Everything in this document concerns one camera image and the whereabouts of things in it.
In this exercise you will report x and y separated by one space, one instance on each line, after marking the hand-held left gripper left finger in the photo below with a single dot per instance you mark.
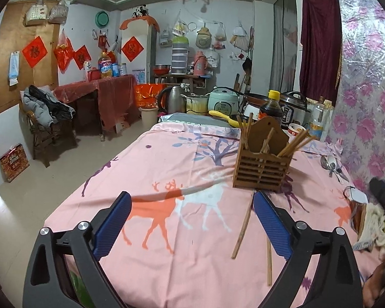
112 227

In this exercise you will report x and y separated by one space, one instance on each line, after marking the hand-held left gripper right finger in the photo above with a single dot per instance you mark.
272 227

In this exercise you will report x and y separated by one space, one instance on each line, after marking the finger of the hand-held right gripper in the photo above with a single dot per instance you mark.
383 192

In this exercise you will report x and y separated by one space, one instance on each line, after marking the plain wooden chopstick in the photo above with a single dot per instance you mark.
242 231
269 269

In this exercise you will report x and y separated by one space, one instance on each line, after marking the wooden slatted utensil holder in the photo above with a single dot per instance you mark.
260 173

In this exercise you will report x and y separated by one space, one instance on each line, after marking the bunch of wooden chopsticks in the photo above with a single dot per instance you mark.
295 144

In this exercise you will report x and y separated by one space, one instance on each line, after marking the person's right forearm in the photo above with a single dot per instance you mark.
373 285

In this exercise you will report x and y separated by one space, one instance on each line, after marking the brown wooden board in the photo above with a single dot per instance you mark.
358 215

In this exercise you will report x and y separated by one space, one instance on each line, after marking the white knitted cloth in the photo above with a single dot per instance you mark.
375 227

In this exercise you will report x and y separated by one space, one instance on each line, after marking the metal spoon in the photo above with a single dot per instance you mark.
325 165

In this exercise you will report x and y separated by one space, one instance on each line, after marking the green plastic bag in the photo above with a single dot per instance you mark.
80 288

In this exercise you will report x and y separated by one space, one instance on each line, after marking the pink printed tablecloth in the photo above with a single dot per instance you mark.
179 263

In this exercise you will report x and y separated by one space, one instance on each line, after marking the clear plastic bottle yellow label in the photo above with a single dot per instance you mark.
317 122

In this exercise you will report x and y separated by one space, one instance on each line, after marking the red white bowl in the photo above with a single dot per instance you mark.
297 130

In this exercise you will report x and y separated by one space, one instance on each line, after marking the wooden chair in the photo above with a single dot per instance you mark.
38 141

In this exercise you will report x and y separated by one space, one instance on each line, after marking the beige plastic bucket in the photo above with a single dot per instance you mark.
149 117

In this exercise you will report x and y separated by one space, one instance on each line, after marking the red cardboard box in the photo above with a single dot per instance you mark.
14 163

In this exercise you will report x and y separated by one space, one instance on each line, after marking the dark soy sauce bottle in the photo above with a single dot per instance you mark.
271 109

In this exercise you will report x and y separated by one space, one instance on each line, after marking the silver black pressure cooker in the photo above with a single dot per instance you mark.
295 109

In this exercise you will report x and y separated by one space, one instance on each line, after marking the reddish frying pan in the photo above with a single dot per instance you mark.
255 98

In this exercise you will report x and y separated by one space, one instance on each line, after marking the table with red cover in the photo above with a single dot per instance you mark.
109 96

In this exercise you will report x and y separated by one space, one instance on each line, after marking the pale green rice cooker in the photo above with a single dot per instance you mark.
224 102

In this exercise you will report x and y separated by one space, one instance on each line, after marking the red gift bag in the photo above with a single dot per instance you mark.
147 96

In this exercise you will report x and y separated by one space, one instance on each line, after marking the grey black jackets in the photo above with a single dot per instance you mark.
41 106

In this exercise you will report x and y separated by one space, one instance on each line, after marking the steel electric kettle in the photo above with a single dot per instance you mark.
175 101

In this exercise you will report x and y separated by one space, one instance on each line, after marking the steel pot with lid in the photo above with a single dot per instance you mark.
195 104

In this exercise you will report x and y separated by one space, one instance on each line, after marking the cooking oil bottle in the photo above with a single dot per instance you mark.
105 67

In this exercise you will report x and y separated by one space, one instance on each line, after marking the wooden door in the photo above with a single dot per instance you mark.
29 86

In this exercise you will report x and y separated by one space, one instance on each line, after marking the red metal basin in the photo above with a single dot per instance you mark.
161 69

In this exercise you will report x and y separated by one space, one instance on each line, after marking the wooden bench shelf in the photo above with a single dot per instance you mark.
186 77

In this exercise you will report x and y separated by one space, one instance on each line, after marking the red paper diamond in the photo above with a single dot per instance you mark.
82 57
34 52
132 49

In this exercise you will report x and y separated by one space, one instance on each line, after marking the white refrigerator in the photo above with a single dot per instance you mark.
146 51

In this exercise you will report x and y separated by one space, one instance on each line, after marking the red plastic bag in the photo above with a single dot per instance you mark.
63 54

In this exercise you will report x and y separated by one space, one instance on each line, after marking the pink thermos flask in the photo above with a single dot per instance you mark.
199 60

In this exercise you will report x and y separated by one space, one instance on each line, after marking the stacked food container green lid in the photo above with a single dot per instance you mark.
180 54

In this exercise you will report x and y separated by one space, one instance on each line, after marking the blue white packet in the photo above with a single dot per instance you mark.
13 69

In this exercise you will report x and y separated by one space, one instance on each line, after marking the woven straw hat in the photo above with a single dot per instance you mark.
203 37

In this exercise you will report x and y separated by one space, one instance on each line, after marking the green round plate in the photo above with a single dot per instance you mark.
102 19

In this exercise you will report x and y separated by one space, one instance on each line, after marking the panda plush toy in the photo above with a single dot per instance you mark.
140 11

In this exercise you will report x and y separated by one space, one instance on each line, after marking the clear plastic hanging bag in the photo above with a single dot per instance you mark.
58 12

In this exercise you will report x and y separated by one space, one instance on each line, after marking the white printed hanging bag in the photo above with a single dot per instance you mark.
36 13

